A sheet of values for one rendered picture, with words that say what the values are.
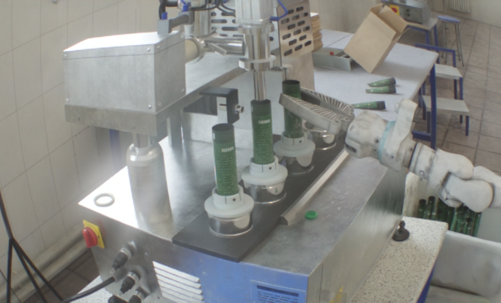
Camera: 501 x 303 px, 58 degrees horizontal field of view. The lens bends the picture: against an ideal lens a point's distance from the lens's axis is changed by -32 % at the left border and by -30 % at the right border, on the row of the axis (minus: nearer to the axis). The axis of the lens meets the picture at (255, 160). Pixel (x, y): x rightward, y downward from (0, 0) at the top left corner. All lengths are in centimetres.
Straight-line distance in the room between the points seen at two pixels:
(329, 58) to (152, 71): 190
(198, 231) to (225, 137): 16
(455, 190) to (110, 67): 64
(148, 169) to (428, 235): 76
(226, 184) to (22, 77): 161
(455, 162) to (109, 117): 61
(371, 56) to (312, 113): 168
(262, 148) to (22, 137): 159
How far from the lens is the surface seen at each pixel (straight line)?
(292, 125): 109
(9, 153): 237
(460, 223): 187
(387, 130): 101
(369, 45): 268
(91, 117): 102
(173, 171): 118
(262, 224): 97
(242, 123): 122
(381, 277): 130
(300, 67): 125
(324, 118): 102
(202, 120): 128
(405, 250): 139
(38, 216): 258
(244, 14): 93
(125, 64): 92
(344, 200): 105
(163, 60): 90
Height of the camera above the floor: 152
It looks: 25 degrees down
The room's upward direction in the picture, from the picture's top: 3 degrees counter-clockwise
